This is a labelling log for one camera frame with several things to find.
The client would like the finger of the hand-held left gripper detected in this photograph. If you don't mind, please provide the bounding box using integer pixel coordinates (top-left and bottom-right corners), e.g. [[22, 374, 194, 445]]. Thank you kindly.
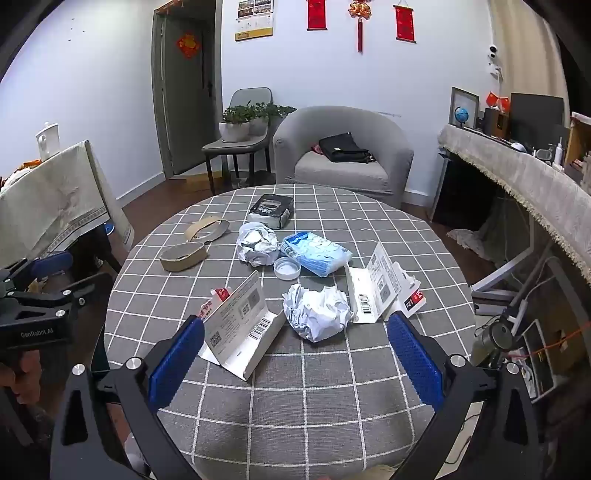
[[0, 251, 75, 296], [0, 272, 114, 330]]

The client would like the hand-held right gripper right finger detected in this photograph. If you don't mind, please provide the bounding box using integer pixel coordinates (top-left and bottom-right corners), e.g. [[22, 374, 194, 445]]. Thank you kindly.
[[387, 311, 543, 480]]

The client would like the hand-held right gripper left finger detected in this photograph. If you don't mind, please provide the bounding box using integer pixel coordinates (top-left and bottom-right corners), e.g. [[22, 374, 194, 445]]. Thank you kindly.
[[50, 315, 206, 480]]

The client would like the brown tape roll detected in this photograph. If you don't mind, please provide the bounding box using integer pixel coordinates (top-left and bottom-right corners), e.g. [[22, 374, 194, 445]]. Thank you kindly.
[[160, 241, 207, 273]]

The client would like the white paper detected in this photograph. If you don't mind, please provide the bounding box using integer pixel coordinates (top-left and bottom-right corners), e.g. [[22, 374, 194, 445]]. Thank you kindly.
[[283, 283, 354, 343]]

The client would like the foil ball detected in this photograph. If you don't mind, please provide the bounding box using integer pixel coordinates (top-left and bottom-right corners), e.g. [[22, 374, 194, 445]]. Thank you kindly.
[[235, 222, 280, 267]]

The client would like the white plastic lid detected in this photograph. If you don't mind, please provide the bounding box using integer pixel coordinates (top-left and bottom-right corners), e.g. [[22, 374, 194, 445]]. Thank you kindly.
[[273, 257, 302, 280]]

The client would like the blue tissue packet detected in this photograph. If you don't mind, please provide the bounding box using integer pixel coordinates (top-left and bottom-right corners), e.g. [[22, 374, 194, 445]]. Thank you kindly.
[[280, 231, 353, 278]]

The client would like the person's left hand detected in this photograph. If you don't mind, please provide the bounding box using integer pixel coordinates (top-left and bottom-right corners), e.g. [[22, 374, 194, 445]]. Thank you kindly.
[[0, 350, 43, 409]]

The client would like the beige tablecloth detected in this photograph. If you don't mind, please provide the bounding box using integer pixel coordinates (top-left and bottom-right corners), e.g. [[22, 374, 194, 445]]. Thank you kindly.
[[0, 140, 136, 273]]

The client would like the steel flask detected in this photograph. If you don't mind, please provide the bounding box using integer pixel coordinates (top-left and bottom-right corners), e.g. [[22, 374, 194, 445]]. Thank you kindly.
[[471, 318, 513, 370]]

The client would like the white carton with red label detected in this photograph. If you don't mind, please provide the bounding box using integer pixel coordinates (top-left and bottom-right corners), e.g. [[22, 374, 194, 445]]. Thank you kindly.
[[198, 270, 288, 381], [345, 242, 424, 324]]

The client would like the round table with checked cloth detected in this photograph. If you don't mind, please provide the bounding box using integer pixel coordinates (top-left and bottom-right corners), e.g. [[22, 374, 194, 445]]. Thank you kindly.
[[104, 184, 476, 480]]

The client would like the white power strip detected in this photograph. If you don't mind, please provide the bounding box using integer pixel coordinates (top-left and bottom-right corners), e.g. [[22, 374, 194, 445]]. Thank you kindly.
[[519, 318, 555, 400]]

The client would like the white jug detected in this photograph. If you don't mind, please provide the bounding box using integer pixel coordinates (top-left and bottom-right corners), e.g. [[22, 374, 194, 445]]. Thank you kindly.
[[36, 121, 61, 160]]

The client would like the brown paper strip loop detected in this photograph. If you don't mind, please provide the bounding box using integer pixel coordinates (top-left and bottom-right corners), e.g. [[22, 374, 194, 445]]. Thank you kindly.
[[185, 218, 230, 243]]

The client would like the white cloth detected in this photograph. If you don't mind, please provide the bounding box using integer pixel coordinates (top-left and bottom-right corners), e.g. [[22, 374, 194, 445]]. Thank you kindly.
[[445, 228, 499, 259]]

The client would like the flat cardboard piece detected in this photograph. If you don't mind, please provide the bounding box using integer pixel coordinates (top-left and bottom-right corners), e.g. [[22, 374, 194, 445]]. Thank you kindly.
[[178, 171, 232, 192]]

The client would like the black box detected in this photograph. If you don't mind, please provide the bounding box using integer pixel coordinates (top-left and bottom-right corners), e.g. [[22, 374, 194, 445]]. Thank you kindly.
[[247, 194, 295, 230]]

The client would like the grey armchair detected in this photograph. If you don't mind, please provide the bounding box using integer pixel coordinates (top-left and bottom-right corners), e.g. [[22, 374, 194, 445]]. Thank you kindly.
[[272, 105, 415, 208]]

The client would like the grey-green door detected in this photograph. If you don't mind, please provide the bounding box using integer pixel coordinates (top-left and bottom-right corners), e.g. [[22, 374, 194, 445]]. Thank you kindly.
[[152, 0, 223, 178]]

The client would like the beige fringed desk cloth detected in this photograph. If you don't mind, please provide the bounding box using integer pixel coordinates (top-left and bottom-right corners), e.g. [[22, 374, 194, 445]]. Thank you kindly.
[[438, 124, 591, 278]]

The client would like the black bag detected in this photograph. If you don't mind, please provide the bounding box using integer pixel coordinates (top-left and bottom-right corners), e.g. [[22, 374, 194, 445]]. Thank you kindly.
[[318, 132, 377, 164]]

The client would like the grey chair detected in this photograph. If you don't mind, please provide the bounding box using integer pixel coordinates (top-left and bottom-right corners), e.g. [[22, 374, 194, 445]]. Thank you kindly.
[[202, 87, 275, 195]]

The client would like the wooden speaker box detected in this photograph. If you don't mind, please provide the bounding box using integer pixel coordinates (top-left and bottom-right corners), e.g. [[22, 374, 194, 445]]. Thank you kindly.
[[490, 110, 511, 139]]

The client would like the red door decoration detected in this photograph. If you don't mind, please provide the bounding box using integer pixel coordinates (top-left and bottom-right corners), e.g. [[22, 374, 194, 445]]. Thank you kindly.
[[175, 31, 198, 60]]

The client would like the black monitor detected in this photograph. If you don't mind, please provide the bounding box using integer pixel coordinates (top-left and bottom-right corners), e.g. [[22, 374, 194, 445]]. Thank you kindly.
[[509, 92, 566, 151]]

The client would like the cardboard box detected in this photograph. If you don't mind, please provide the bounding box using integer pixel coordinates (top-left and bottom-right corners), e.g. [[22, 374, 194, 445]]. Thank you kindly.
[[566, 111, 591, 171]]

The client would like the red knot with tassel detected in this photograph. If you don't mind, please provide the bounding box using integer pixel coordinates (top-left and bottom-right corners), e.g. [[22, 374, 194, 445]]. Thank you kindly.
[[348, 1, 374, 54]]

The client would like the picture frame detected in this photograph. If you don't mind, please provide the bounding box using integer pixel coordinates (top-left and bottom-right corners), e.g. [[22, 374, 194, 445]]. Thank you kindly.
[[449, 87, 481, 130]]

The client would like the wall calendar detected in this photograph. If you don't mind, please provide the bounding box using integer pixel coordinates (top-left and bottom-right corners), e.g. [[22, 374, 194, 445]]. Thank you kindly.
[[235, 0, 275, 42]]

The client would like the white security camera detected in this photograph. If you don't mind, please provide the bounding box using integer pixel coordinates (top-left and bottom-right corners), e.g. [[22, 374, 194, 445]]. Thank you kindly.
[[485, 44, 504, 81]]

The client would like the red wall scroll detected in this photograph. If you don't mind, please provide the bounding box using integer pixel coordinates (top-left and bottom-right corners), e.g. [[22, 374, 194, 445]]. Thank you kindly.
[[393, 4, 416, 44], [306, 0, 325, 31]]

